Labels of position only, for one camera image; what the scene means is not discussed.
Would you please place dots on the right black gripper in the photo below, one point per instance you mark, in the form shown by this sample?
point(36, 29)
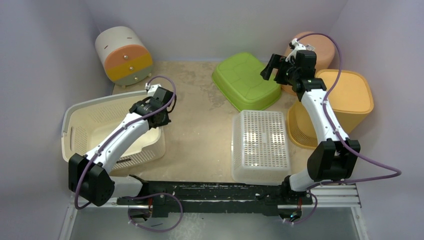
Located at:
point(278, 67)

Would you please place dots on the cream laundry basket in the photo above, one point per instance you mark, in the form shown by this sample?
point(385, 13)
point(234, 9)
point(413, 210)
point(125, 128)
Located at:
point(88, 123)

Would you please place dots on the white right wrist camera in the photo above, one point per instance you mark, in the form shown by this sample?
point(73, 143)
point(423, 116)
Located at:
point(296, 46)

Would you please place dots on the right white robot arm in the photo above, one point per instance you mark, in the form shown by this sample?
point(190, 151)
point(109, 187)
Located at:
point(332, 160)

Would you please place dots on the green plastic tub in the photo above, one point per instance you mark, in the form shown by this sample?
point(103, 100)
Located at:
point(239, 80)

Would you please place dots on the orange plastic bucket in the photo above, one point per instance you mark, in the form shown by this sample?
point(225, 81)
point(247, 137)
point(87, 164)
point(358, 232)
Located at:
point(321, 45)

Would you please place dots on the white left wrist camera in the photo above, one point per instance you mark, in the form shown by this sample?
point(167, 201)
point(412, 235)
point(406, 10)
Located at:
point(150, 87)

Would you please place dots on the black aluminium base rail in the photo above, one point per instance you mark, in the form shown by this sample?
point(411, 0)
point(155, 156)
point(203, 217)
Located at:
point(165, 197)

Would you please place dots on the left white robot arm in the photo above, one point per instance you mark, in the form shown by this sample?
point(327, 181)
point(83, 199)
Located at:
point(89, 173)

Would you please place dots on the white perforated plastic basket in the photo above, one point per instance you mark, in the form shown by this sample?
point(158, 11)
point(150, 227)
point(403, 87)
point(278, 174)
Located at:
point(259, 148)

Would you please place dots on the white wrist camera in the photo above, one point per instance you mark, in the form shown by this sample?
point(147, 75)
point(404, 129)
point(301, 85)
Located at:
point(150, 87)
point(296, 46)

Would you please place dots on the yellow slatted plastic basket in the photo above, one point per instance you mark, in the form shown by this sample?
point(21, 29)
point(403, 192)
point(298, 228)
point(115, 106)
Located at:
point(351, 101)

